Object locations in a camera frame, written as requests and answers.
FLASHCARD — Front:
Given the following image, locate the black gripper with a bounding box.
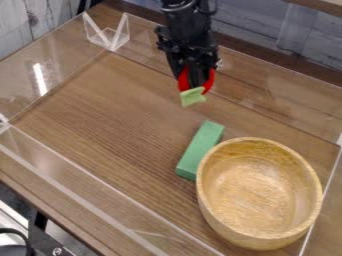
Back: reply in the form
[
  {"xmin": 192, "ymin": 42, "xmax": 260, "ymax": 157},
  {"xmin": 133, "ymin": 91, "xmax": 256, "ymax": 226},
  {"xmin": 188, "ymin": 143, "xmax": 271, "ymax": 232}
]
[{"xmin": 155, "ymin": 26, "xmax": 220, "ymax": 90}]

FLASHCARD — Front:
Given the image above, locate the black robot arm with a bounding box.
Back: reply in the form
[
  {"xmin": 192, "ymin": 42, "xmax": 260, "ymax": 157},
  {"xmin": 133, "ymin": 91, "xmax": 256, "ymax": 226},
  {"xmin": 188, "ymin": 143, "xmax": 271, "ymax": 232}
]
[{"xmin": 155, "ymin": 0, "xmax": 219, "ymax": 94}]

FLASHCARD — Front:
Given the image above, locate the wooden bowl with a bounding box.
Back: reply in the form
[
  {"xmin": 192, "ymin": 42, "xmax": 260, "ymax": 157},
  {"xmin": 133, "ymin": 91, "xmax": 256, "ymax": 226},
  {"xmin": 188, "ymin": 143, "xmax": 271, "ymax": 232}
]
[{"xmin": 196, "ymin": 137, "xmax": 323, "ymax": 251}]

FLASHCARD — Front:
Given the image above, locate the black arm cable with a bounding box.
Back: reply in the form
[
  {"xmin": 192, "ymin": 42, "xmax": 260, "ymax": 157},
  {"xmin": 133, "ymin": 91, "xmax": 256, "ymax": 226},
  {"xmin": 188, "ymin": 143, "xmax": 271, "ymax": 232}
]
[{"xmin": 201, "ymin": 0, "xmax": 219, "ymax": 16}]

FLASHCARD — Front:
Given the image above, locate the green rectangular block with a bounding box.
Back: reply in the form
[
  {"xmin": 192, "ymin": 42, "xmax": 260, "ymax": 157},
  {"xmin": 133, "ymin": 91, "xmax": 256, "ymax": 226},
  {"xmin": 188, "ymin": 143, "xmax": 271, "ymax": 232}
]
[{"xmin": 175, "ymin": 121, "xmax": 224, "ymax": 181}]

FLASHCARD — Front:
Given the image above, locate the clear acrylic tray wall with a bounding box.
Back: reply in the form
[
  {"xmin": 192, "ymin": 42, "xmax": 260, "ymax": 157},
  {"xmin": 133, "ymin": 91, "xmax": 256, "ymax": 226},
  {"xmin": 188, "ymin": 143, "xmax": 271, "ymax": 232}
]
[{"xmin": 0, "ymin": 121, "xmax": 224, "ymax": 256}]

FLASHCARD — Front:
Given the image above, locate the black table leg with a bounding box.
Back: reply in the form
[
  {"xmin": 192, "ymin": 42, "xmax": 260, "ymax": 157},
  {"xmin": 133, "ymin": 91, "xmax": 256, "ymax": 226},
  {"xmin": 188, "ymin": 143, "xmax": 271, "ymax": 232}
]
[{"xmin": 33, "ymin": 212, "xmax": 48, "ymax": 231}]

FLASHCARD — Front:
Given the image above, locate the red plush fruit green leaf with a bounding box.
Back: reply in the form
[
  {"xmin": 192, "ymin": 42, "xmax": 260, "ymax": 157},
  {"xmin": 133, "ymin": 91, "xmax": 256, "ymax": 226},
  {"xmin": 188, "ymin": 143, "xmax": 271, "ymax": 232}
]
[{"xmin": 177, "ymin": 67, "xmax": 215, "ymax": 107}]

